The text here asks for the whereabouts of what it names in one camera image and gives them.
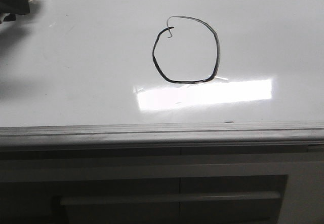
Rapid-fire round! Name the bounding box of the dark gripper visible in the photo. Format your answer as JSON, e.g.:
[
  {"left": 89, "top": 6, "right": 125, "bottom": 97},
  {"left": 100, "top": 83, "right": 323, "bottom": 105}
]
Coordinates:
[{"left": 1, "top": 0, "right": 30, "bottom": 23}]

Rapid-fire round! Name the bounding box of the white whiteboard surface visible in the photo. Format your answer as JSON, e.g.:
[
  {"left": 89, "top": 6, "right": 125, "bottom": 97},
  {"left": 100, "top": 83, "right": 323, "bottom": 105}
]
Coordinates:
[{"left": 1, "top": 0, "right": 323, "bottom": 127}]

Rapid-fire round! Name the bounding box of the grey cabinet with recessed panel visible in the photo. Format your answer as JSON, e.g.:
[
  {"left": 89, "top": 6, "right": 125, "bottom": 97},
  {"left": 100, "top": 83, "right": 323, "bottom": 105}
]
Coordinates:
[{"left": 1, "top": 145, "right": 323, "bottom": 223}]

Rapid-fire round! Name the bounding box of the grey aluminium whiteboard frame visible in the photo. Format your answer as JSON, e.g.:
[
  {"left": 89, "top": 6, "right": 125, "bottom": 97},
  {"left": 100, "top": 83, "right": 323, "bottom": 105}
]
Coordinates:
[{"left": 1, "top": 121, "right": 323, "bottom": 151}]

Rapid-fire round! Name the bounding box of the grey cabinet handle bar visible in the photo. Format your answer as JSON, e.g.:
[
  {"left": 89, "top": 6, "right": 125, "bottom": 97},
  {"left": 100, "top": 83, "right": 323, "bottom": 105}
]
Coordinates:
[{"left": 60, "top": 191, "right": 281, "bottom": 206}]

